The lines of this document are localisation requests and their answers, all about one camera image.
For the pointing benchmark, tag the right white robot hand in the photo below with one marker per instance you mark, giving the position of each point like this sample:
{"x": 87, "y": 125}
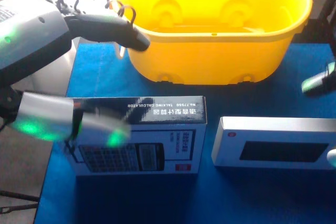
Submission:
{"x": 313, "y": 83}

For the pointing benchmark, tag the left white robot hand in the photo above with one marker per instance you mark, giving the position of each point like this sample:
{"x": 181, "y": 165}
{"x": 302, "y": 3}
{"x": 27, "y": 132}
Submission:
{"x": 105, "y": 129}

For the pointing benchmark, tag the talking calculator box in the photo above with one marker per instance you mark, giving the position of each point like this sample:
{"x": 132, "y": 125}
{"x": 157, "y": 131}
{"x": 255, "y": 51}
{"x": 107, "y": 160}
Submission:
{"x": 157, "y": 140}

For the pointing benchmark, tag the white product box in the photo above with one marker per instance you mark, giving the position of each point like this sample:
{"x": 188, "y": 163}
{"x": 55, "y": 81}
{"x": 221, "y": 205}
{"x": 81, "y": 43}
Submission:
{"x": 275, "y": 129}

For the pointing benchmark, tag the blue cloth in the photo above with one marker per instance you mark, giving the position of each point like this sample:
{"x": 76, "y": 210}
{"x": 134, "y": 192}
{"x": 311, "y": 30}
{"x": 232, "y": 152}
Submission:
{"x": 183, "y": 197}

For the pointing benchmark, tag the yellow plastic tub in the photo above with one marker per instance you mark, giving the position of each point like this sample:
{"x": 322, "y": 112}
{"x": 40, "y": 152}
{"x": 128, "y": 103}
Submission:
{"x": 210, "y": 58}

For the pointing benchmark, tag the black stand leg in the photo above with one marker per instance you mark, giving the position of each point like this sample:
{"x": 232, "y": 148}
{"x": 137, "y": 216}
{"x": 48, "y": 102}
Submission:
{"x": 18, "y": 195}
{"x": 15, "y": 208}

